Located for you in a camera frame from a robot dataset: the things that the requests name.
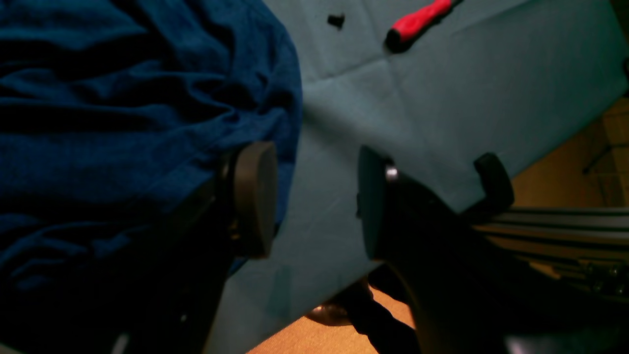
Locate orange black utility knife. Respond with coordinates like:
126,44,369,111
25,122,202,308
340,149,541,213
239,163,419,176
384,0,461,53

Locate light blue table cloth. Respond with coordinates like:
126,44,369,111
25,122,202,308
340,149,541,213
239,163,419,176
206,0,628,354

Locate small black screw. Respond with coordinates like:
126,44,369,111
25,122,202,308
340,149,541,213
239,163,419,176
327,14,345,30

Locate dark blue t-shirt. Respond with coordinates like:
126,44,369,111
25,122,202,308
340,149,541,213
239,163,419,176
0,0,302,354

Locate aluminium frame rail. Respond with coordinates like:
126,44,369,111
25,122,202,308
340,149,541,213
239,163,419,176
475,206,629,302

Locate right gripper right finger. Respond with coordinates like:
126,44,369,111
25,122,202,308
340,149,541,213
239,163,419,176
358,146,541,354

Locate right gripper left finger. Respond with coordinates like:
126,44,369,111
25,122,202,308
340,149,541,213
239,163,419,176
216,141,278,259

